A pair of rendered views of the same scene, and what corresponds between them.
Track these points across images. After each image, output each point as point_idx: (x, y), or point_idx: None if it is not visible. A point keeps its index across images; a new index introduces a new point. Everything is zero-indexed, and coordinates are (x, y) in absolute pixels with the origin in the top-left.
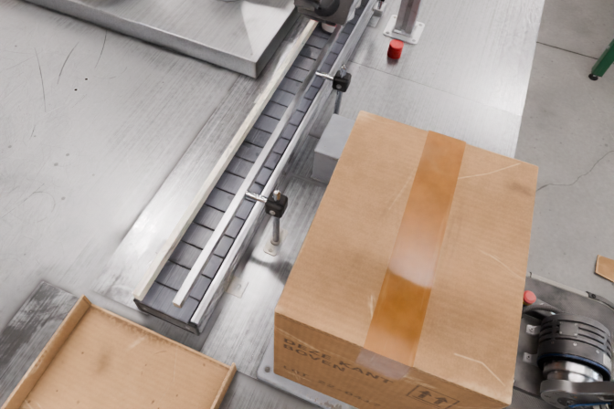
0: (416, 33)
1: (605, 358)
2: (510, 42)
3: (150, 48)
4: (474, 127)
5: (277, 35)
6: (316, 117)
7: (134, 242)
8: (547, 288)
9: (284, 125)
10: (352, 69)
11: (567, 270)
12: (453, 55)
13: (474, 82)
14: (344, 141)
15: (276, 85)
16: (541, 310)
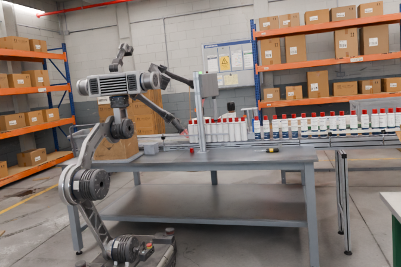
0: (201, 152)
1: (117, 241)
2: (204, 159)
3: None
4: (166, 159)
5: (188, 141)
6: (166, 149)
7: None
8: (157, 260)
9: (150, 136)
10: (184, 150)
11: None
12: (194, 155)
13: (183, 158)
14: (150, 143)
15: (167, 140)
16: (144, 250)
